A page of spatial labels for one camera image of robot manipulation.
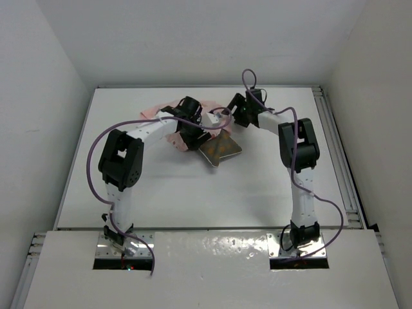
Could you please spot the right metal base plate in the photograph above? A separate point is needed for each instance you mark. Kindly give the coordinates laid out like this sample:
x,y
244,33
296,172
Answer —
x,y
313,250

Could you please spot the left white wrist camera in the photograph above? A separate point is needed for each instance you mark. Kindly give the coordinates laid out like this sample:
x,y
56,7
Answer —
x,y
211,120

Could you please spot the white front cover board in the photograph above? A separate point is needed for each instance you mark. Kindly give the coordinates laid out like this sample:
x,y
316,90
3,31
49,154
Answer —
x,y
210,270

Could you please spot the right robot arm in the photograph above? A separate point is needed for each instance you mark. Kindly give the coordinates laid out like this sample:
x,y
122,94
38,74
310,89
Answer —
x,y
299,152

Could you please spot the grey pillow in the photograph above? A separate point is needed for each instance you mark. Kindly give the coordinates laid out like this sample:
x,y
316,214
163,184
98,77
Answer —
x,y
220,148

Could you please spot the pink cartoon pillowcase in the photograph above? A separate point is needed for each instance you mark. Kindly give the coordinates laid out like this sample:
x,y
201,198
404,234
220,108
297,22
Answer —
x,y
176,139

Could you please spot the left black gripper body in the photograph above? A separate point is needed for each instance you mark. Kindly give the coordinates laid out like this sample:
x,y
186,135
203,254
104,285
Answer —
x,y
193,136

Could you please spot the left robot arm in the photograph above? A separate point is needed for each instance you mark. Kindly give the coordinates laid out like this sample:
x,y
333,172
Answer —
x,y
122,157

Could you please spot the right aluminium frame rail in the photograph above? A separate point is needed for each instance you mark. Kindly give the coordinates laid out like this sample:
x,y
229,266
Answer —
x,y
347,186

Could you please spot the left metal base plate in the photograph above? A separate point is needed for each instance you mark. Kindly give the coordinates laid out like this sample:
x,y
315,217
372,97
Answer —
x,y
131,249

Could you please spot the left aluminium frame rail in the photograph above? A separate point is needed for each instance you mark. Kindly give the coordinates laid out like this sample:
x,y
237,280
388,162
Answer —
x,y
28,271

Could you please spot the aluminium frame rail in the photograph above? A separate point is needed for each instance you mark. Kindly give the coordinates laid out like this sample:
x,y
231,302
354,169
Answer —
x,y
138,86
28,271
347,186

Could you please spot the rear aluminium frame rail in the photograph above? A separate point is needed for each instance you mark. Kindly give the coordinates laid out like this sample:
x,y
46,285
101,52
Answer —
x,y
138,86

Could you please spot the metal base plate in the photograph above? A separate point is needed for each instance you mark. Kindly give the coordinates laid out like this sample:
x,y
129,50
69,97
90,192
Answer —
x,y
313,250
131,249

